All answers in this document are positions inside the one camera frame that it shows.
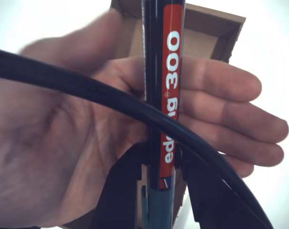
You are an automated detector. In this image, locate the person's left hand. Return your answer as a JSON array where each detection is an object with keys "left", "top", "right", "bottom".
[{"left": 0, "top": 9, "right": 289, "bottom": 229}]

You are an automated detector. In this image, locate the open brown cardboard box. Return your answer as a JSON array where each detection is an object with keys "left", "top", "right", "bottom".
[{"left": 58, "top": 0, "right": 247, "bottom": 229}]

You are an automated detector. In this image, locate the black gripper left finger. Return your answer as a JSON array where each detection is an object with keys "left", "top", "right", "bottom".
[{"left": 89, "top": 143, "right": 147, "bottom": 229}]

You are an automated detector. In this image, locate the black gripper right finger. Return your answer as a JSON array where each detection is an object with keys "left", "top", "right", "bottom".
[{"left": 176, "top": 149, "right": 252, "bottom": 229}]

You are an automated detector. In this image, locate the black red marker green cap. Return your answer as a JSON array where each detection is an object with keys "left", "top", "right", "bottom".
[{"left": 141, "top": 0, "right": 187, "bottom": 229}]

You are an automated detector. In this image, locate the black camera USB cable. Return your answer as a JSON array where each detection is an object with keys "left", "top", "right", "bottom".
[{"left": 0, "top": 47, "right": 275, "bottom": 229}]

